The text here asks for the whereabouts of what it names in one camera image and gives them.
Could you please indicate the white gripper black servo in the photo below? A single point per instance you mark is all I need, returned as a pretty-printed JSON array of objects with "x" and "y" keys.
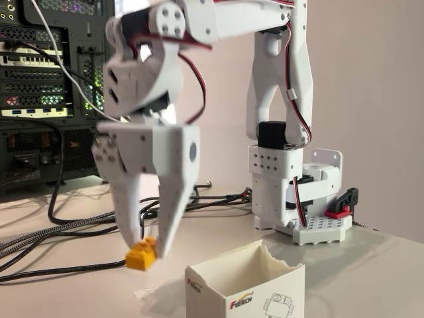
[{"x": 162, "y": 146}]

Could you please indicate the yellow toy brick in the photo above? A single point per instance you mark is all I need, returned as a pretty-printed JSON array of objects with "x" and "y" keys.
[{"x": 139, "y": 260}]

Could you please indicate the white five-joint robot arm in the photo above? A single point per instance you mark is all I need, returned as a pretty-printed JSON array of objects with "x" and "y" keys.
[{"x": 298, "y": 66}]

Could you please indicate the white Feetech cardboard box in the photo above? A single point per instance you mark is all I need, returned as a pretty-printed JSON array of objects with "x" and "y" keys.
[{"x": 212, "y": 298}]

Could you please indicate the white tape piece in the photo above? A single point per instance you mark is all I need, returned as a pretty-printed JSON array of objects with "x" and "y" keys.
[{"x": 144, "y": 292}]

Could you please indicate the black computer tower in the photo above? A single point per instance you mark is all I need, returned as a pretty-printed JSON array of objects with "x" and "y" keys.
[{"x": 33, "y": 83}]

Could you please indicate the black red table clamp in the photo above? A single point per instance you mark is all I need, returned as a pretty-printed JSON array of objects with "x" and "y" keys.
[{"x": 344, "y": 198}]

